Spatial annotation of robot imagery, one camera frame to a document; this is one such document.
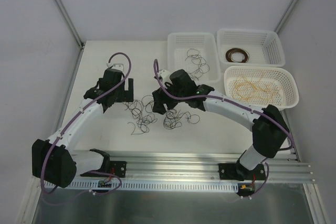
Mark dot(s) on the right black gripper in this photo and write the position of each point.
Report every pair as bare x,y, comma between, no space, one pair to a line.
159,99

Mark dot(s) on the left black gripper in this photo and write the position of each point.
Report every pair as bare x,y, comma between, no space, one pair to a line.
129,91

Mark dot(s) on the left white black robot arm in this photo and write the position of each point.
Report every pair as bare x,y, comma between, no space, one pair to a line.
53,160

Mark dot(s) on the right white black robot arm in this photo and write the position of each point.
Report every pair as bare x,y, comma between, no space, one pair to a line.
268,128

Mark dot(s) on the white rectangular basket left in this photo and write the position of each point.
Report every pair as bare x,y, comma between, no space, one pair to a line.
196,53

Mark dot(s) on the white rectangular basket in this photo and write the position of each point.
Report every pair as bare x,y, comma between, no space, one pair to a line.
249,47
196,53

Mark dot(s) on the white rounded perforated basket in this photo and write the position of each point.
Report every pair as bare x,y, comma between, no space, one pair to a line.
261,86

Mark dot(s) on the white rectangular basket right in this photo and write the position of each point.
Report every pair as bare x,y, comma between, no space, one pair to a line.
249,47

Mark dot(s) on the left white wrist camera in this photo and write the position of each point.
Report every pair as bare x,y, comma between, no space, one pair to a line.
118,66

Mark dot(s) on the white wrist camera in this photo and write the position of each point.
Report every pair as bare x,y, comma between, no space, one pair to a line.
118,66
164,74

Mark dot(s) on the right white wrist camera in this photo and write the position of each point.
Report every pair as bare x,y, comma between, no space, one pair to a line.
164,74

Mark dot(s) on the aluminium mounting rail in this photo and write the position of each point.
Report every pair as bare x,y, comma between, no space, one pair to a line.
284,168

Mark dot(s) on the left aluminium frame post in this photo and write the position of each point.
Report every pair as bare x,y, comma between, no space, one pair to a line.
62,9

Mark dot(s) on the aluminium frame post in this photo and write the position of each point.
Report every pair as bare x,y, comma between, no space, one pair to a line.
62,9
286,15

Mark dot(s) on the slotted grey cable duct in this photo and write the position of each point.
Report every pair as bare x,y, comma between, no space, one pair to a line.
143,185

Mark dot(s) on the right aluminium frame post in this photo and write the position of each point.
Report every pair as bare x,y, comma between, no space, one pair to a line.
286,15

